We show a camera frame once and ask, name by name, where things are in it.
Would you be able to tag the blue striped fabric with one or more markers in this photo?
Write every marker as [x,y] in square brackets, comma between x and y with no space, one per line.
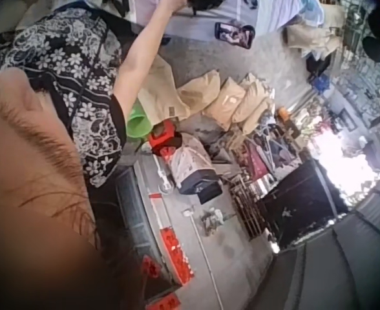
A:
[283,13]

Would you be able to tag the red paper strip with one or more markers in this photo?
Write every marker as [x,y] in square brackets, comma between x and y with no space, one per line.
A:
[164,303]

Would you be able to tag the flat tan paper sack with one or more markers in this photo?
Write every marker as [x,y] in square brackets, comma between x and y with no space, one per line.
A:
[164,87]

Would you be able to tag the dark blue box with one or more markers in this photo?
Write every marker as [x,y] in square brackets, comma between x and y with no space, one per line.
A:
[203,189]

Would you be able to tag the heap of household goods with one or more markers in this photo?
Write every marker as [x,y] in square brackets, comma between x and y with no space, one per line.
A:
[274,148]

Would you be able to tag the metal bar gate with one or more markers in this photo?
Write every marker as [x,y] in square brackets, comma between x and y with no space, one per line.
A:
[249,210]

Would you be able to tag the black garment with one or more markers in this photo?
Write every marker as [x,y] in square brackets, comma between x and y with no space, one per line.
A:
[206,4]

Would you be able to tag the tan cloth bag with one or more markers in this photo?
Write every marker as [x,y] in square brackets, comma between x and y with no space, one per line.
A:
[312,40]

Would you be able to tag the black cased smartphone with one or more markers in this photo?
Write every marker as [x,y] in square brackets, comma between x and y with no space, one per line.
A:
[234,35]

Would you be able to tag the black door panel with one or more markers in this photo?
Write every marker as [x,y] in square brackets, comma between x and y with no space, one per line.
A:
[300,203]

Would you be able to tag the red plastic stool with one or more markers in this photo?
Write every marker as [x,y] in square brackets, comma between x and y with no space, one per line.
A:
[164,139]

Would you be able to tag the white plastic bag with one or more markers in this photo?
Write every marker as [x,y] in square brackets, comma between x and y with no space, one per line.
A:
[190,159]

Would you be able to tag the filled tan sack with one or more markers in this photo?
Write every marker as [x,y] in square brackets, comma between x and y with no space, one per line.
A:
[225,105]
[253,103]
[199,92]

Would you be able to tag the pale lavender cloth sheet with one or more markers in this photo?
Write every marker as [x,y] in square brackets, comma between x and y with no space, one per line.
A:
[206,26]

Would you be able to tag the red paper banner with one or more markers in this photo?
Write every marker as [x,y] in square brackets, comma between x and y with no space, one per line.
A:
[176,255]

